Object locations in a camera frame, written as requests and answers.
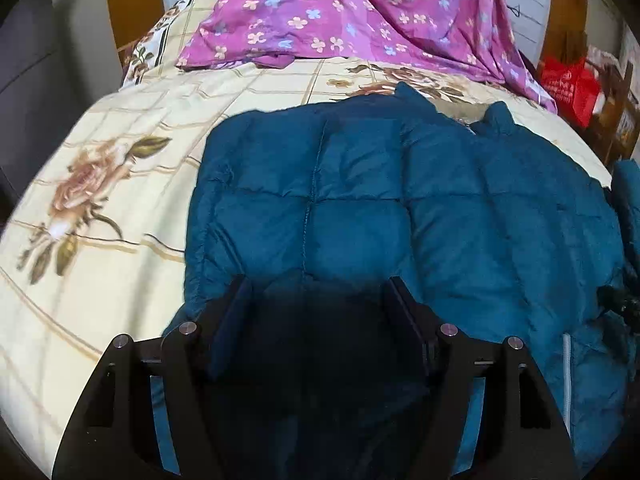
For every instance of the teal puffer jacket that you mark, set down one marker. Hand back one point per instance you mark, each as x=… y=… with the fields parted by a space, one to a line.
x=350 y=185

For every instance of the brown wooden door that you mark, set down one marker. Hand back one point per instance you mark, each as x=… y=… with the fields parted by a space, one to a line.
x=562 y=5

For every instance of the red shopping bag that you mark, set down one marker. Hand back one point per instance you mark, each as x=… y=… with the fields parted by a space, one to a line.
x=570 y=90

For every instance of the grey wardrobe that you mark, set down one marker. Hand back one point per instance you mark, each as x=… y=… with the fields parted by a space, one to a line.
x=45 y=60

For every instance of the wooden chair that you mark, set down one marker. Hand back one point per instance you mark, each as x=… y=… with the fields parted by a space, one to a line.
x=617 y=110

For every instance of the purple floral cloth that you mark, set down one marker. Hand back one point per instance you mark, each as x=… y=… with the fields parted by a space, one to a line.
x=350 y=10

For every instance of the bed with floral checked sheet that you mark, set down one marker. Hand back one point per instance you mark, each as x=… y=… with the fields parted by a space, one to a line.
x=125 y=220

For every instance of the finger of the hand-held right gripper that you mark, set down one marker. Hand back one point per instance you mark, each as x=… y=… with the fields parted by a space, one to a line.
x=622 y=307

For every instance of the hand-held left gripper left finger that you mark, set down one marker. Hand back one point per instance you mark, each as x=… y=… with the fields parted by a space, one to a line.
x=232 y=320

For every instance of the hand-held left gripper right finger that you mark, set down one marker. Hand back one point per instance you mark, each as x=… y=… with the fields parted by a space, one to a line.
x=407 y=325

